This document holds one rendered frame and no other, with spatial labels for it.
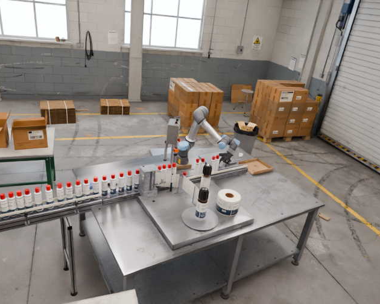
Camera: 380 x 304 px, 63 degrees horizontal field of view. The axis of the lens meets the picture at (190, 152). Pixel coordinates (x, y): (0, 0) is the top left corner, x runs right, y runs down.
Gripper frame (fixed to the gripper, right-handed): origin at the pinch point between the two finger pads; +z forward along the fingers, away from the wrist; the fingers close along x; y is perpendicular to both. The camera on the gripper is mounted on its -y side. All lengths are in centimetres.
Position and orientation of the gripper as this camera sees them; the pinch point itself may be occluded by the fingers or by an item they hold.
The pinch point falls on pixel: (218, 167)
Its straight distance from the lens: 334.1
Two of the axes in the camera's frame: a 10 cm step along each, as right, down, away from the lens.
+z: -5.2, 8.4, 1.2
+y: 5.1, 4.3, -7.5
